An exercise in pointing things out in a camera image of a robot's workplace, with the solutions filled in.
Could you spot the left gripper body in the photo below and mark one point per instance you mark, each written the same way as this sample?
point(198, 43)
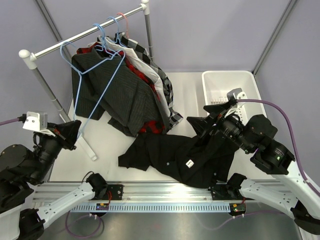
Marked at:
point(50, 146)

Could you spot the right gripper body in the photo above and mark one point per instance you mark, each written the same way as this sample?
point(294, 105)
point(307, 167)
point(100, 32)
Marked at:
point(229, 126)

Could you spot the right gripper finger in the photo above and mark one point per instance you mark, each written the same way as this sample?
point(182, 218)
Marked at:
point(218, 110)
point(205, 129)

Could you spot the plain black shirt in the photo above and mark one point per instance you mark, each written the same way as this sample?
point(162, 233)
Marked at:
point(186, 159)

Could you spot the dark pinstriped shirt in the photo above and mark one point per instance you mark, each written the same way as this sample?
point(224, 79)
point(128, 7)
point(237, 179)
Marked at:
point(112, 92)

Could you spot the blue hanger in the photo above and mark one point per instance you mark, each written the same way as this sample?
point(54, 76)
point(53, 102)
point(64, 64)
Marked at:
point(80, 74)
point(106, 42)
point(117, 30)

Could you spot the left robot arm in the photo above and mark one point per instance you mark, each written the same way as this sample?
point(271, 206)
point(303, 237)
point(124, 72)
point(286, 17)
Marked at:
point(21, 168)

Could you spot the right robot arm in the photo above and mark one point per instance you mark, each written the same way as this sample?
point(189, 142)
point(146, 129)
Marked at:
point(302, 203)

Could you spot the grey black checked shirt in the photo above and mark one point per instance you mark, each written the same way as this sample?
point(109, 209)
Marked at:
point(176, 117)

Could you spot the red black plaid shirt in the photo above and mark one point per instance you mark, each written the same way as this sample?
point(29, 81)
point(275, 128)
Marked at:
point(147, 100)

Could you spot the white shirt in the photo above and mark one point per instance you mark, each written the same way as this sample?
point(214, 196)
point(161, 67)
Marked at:
point(141, 60)

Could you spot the white plastic basket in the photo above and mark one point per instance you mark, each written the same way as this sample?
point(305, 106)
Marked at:
point(216, 85)

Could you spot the metal clothes rack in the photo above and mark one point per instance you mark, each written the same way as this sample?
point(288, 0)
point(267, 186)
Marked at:
point(30, 58)

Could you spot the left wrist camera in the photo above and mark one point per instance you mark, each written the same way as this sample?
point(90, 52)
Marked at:
point(37, 121)

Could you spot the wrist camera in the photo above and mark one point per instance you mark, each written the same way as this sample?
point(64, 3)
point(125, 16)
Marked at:
point(233, 96)
point(37, 121)

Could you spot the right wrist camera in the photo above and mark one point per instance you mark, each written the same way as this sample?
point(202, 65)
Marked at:
point(233, 96)

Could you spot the perforated cable duct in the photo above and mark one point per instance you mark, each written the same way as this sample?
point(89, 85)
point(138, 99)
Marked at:
point(119, 207)

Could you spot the aluminium rail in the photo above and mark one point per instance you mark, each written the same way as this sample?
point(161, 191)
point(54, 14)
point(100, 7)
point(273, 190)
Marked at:
point(136, 192)

